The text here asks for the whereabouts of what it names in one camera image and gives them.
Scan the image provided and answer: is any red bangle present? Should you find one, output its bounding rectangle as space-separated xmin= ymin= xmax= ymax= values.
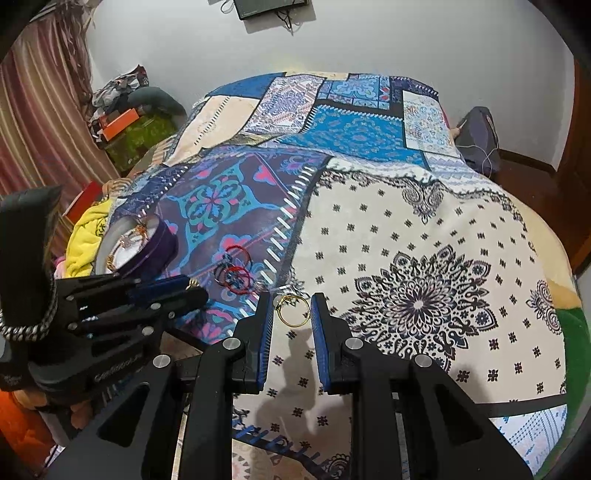
xmin=216 ymin=265 xmax=245 ymax=291
xmin=223 ymin=270 xmax=254 ymax=296
xmin=225 ymin=246 xmax=253 ymax=268

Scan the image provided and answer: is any patterned patchwork blanket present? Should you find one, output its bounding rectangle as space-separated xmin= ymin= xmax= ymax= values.
xmin=99 ymin=71 xmax=583 ymax=480

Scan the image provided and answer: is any patterned bag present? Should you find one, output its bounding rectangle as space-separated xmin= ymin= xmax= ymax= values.
xmin=89 ymin=66 xmax=151 ymax=117

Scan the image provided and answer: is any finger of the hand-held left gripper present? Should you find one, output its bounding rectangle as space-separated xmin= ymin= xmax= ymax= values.
xmin=59 ymin=275 xmax=192 ymax=306
xmin=69 ymin=287 xmax=209 ymax=344

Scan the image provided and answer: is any striped curtain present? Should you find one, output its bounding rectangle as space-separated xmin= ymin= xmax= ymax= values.
xmin=0 ymin=18 xmax=122 ymax=200

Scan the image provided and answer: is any dark grey bag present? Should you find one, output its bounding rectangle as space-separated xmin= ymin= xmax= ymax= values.
xmin=458 ymin=106 xmax=502 ymax=175

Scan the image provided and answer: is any orange cloth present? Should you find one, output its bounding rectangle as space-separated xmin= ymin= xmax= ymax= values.
xmin=0 ymin=390 xmax=55 ymax=468

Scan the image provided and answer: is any green patterned cloth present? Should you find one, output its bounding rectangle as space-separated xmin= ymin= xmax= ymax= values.
xmin=105 ymin=115 xmax=182 ymax=172

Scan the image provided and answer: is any grey cushion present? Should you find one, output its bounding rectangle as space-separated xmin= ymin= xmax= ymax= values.
xmin=127 ymin=87 xmax=188 ymax=119

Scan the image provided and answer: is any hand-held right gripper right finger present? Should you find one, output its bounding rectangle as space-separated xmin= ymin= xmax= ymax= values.
xmin=310 ymin=292 xmax=536 ymax=480

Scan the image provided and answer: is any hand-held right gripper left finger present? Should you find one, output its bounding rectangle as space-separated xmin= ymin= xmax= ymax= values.
xmin=44 ymin=292 xmax=274 ymax=480

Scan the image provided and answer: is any orange box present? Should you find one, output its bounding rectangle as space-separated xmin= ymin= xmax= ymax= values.
xmin=98 ymin=108 xmax=140 ymax=142

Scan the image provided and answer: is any braided wrist cord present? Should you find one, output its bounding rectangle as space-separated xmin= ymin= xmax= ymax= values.
xmin=0 ymin=276 xmax=59 ymax=343

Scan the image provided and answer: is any yellow cloth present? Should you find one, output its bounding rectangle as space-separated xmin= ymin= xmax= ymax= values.
xmin=66 ymin=200 xmax=117 ymax=278

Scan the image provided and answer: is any round purple tin box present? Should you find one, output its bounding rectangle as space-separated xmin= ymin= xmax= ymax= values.
xmin=95 ymin=215 xmax=179 ymax=278

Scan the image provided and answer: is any gold bangle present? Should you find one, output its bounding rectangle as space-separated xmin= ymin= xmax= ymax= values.
xmin=276 ymin=296 xmax=311 ymax=328

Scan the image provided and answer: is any gold jewelry in tin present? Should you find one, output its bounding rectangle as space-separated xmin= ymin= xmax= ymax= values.
xmin=107 ymin=224 xmax=155 ymax=269

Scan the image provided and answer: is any white cable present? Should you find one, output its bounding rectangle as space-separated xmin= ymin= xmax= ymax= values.
xmin=456 ymin=119 xmax=500 ymax=172

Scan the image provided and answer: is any red box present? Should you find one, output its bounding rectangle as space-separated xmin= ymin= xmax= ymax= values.
xmin=62 ymin=180 xmax=103 ymax=225

